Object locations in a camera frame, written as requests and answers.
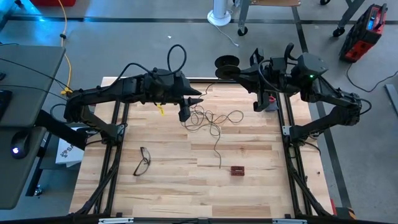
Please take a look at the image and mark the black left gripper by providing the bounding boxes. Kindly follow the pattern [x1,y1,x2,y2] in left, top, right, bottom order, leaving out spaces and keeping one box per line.
[142,70,205,123]

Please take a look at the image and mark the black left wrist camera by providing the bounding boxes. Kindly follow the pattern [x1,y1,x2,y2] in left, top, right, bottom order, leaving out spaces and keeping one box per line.
[169,70,189,90]

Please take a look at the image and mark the white pole base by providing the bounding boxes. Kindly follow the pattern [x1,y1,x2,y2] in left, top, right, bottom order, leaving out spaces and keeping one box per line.
[207,0,233,27]

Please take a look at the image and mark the grey red plastic piece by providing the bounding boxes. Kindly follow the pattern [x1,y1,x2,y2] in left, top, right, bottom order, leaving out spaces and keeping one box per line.
[265,95,280,113]

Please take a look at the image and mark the black diagonal strut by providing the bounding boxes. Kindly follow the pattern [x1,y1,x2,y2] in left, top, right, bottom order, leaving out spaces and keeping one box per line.
[36,109,88,151]

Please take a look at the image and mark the black eyeglasses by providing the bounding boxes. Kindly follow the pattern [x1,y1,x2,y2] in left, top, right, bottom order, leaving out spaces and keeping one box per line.
[132,146,152,177]

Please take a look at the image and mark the thick sleeved robot cable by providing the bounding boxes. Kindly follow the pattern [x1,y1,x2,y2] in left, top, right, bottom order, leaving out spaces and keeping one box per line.
[284,42,295,62]

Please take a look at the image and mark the black desk leg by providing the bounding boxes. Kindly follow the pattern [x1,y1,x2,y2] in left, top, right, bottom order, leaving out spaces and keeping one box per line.
[25,133,52,197]

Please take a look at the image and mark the black power cord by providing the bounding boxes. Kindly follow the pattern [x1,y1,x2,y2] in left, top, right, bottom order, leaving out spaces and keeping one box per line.
[346,62,398,93]

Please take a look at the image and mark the grey cart leg with caster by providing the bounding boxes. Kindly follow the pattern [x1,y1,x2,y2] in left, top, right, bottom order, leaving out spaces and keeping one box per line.
[332,0,366,39]

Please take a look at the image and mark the red bin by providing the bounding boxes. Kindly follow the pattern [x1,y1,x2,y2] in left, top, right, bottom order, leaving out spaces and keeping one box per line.
[30,0,77,7]

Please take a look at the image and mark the grey side table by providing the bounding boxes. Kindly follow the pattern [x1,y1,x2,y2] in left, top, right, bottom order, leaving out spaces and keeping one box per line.
[0,45,67,210]

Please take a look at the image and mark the white printed box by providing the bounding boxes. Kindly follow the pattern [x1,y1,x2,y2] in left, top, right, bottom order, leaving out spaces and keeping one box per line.
[55,126,86,168]

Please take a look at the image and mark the thin black wire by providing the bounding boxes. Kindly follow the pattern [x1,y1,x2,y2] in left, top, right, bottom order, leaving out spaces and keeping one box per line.
[181,81,245,170]

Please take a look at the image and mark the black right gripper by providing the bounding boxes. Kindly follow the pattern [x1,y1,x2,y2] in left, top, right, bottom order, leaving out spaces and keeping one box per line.
[231,48,299,113]

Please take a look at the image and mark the wooden top rolling table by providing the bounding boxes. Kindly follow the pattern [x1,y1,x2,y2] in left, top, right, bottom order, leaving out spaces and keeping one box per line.
[238,0,302,37]

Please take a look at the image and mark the white floor cable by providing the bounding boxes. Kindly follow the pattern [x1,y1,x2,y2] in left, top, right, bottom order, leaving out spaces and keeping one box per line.
[214,24,240,48]

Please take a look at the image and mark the yellow cable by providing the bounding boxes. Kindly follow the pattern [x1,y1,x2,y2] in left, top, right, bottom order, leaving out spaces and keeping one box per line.
[57,0,74,97]

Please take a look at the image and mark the red black tool case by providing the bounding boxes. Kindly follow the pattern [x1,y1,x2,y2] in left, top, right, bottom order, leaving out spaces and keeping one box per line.
[338,3,389,63]

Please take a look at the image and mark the black computer mouse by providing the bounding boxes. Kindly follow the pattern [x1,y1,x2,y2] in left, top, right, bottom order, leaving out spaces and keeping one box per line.
[11,129,32,160]

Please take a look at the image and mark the thin black desk cable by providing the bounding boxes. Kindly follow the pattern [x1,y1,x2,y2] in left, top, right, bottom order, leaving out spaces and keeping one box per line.
[0,84,65,100]
[0,57,82,100]

